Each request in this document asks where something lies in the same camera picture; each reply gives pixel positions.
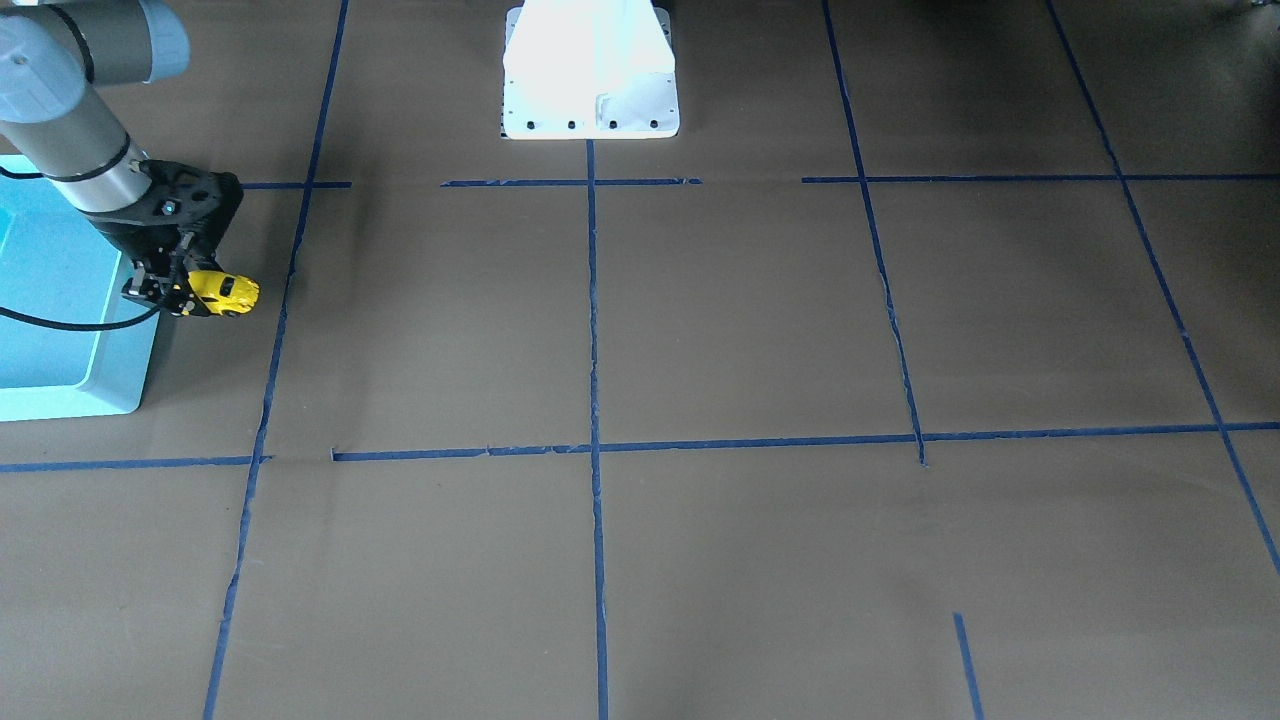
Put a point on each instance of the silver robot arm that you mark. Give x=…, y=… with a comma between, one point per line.
x=55, y=59

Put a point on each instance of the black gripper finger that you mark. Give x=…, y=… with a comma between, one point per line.
x=153, y=282
x=180, y=299

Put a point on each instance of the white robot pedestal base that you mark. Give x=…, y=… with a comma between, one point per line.
x=589, y=70

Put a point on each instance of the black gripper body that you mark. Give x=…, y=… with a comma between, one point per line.
x=127, y=236

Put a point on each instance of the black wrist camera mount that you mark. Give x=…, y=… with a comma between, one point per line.
x=189, y=200

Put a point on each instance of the yellow beetle toy car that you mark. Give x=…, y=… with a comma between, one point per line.
x=225, y=294

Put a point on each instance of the teal plastic storage bin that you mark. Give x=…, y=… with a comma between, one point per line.
x=56, y=266

